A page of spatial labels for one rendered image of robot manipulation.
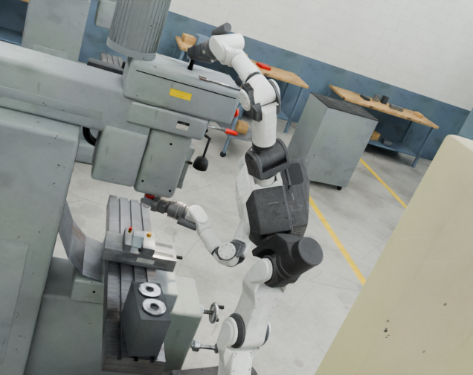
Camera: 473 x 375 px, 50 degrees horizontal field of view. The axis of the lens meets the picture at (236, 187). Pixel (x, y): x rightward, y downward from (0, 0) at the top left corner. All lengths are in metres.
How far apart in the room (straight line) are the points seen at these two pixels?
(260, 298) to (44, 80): 1.19
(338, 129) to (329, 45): 3.05
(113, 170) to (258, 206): 0.65
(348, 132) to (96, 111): 5.05
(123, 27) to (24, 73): 0.41
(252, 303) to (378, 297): 1.58
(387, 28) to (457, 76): 1.85
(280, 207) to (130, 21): 0.91
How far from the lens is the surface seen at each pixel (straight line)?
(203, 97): 2.13
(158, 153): 2.24
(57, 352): 2.81
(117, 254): 2.50
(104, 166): 2.23
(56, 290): 2.61
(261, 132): 1.86
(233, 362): 2.29
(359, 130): 6.93
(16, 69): 2.13
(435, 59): 10.59
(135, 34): 2.08
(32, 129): 2.08
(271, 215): 2.02
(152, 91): 2.10
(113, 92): 2.12
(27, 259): 2.37
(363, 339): 0.58
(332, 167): 6.99
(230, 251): 2.26
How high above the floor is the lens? 2.38
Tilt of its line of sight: 23 degrees down
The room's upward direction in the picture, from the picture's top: 21 degrees clockwise
